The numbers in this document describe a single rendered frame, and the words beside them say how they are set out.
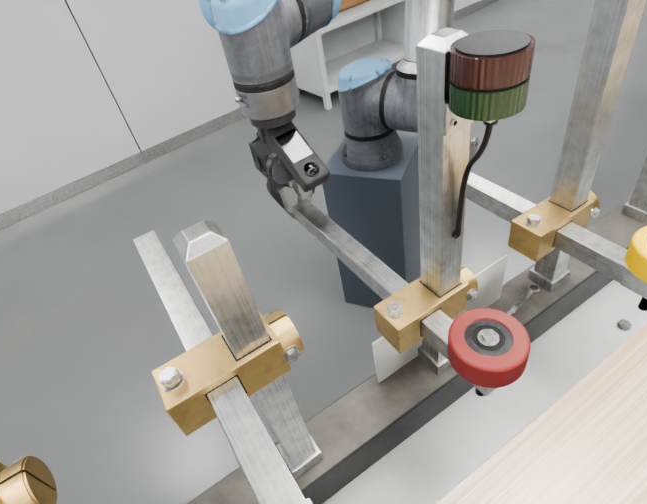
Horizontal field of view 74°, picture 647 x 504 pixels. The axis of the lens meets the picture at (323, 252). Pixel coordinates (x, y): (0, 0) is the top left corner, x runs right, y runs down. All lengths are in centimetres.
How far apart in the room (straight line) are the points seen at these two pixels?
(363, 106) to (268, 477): 101
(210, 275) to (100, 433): 144
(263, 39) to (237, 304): 37
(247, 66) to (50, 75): 238
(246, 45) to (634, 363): 56
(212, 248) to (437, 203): 24
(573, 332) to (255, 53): 68
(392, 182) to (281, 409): 87
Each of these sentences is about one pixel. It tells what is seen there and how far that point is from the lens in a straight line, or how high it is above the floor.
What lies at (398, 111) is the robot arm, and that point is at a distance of 118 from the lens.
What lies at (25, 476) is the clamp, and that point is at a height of 97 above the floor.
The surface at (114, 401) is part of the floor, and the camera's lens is 180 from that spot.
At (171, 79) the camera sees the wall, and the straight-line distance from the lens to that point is 311.
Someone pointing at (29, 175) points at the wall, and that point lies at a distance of 309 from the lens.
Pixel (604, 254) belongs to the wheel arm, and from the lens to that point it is 67.
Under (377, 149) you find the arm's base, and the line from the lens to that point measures 128.
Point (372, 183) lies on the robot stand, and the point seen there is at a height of 58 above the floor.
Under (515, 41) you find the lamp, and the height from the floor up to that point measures 117.
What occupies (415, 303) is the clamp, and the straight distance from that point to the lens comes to 56.
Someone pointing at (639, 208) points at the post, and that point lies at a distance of 100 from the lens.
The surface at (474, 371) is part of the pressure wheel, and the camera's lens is 47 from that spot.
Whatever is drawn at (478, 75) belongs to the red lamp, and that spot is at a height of 116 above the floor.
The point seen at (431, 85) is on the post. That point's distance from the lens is 41.
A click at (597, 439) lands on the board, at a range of 46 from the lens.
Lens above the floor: 129
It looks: 42 degrees down
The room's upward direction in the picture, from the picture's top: 13 degrees counter-clockwise
